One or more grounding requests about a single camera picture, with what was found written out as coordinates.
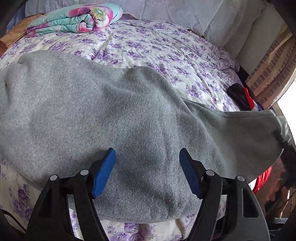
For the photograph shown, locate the grey fleece pants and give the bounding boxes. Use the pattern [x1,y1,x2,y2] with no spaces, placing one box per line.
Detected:
[1,51,289,223]

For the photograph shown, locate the red blue sports jacket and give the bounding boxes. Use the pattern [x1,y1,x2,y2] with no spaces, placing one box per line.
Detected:
[242,86,273,194]

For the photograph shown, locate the black dark garment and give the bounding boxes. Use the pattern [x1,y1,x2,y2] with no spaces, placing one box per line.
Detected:
[226,83,251,111]

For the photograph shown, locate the purple floral bed sheet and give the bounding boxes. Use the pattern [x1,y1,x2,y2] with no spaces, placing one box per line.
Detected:
[1,20,239,240]

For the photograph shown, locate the brown checkered curtain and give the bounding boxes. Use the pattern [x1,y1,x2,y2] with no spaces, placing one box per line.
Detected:
[246,25,295,109]

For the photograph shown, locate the white lace headboard cover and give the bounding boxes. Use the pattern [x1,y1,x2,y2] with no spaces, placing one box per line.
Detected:
[24,0,271,61]

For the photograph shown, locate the orange brown blanket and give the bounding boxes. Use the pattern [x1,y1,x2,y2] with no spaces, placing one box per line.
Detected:
[0,13,44,56]

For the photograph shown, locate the folded teal floral quilt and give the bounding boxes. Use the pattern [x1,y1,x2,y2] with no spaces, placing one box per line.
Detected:
[26,3,123,37]

